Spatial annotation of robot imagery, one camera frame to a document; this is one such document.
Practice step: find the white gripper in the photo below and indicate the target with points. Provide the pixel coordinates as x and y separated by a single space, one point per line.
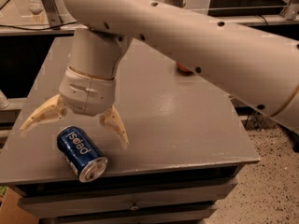
86 92

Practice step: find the blue pepsi can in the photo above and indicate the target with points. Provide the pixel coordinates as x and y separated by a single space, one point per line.
84 157

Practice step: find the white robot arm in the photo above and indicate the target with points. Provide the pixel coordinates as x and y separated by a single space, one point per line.
259 69

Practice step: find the white pipe at left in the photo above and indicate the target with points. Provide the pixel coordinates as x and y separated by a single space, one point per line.
4 102

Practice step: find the drawer knob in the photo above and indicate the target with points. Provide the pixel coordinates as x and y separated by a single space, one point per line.
134 207

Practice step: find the grey drawer cabinet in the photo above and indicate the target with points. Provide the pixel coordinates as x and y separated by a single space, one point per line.
186 145

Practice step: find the red apple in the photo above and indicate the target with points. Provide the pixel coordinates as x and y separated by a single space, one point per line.
183 69

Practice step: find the cardboard box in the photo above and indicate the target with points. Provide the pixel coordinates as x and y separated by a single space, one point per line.
11 213

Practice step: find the left metal bracket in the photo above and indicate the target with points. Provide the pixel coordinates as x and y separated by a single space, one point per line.
52 14

